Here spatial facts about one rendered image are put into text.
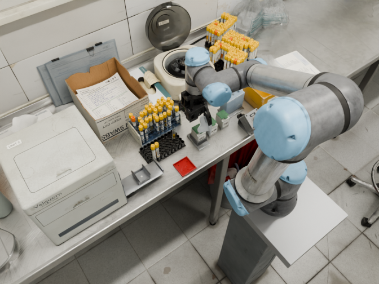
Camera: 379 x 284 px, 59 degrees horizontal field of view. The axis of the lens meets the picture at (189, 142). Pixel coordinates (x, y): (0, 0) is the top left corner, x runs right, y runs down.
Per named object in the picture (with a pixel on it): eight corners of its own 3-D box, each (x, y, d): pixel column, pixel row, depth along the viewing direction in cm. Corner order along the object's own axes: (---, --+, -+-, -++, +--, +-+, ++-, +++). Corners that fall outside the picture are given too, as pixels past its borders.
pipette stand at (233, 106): (227, 120, 147) (229, 105, 139) (217, 110, 150) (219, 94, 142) (243, 109, 151) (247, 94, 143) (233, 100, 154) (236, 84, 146)
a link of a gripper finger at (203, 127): (199, 141, 125) (190, 119, 122) (211, 134, 128) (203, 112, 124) (203, 143, 123) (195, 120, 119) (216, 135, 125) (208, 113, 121)
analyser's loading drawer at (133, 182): (117, 203, 121) (114, 196, 117) (108, 190, 124) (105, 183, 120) (164, 174, 129) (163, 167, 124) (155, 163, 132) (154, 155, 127)
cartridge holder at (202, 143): (199, 151, 138) (199, 146, 135) (186, 136, 142) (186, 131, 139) (209, 145, 139) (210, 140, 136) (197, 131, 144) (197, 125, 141)
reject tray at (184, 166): (183, 177, 130) (183, 176, 130) (172, 165, 133) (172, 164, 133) (196, 168, 133) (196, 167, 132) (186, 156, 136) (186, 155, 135)
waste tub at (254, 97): (259, 114, 149) (263, 99, 141) (240, 96, 156) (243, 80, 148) (281, 102, 154) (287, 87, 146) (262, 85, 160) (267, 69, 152)
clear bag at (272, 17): (256, 30, 185) (261, 7, 174) (249, 12, 195) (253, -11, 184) (292, 27, 187) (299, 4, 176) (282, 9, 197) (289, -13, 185)
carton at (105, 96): (102, 145, 139) (94, 121, 127) (72, 102, 152) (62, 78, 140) (153, 118, 148) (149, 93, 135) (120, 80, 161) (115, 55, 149)
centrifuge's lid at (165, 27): (144, 10, 139) (137, 3, 144) (152, 62, 157) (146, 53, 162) (190, -2, 145) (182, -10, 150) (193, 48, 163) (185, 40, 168)
